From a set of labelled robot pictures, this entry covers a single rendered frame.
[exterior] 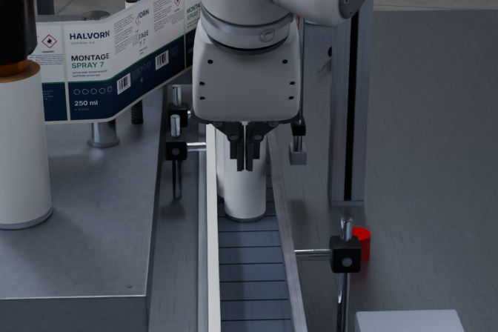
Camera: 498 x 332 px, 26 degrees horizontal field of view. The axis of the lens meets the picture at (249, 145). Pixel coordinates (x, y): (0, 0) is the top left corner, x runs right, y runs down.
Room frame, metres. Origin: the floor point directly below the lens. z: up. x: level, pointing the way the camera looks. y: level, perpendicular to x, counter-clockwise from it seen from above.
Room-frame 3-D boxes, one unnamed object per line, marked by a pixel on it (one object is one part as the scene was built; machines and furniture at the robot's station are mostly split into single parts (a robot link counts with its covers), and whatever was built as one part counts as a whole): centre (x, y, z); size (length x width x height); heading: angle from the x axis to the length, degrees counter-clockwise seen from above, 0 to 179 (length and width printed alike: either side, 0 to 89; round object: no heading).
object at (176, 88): (1.44, 0.09, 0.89); 0.06 x 0.03 x 0.12; 92
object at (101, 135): (1.40, 0.21, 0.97); 0.05 x 0.05 x 0.19
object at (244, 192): (1.18, 0.00, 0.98); 0.05 x 0.05 x 0.20
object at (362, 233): (1.17, -0.13, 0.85); 0.03 x 0.03 x 0.03
